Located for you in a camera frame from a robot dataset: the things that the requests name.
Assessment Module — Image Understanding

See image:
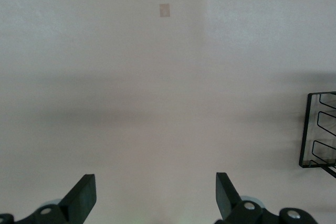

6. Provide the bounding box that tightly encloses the small brown tape patch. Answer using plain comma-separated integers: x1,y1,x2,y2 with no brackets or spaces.
159,3,171,18

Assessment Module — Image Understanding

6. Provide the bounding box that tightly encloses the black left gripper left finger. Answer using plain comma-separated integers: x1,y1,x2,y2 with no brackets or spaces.
0,174,97,224

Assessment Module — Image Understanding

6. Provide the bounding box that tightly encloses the black wire cup holder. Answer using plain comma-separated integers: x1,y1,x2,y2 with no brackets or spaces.
299,91,336,179

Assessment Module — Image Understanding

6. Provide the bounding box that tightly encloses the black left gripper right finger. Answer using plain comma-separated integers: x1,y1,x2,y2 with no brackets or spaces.
214,173,318,224

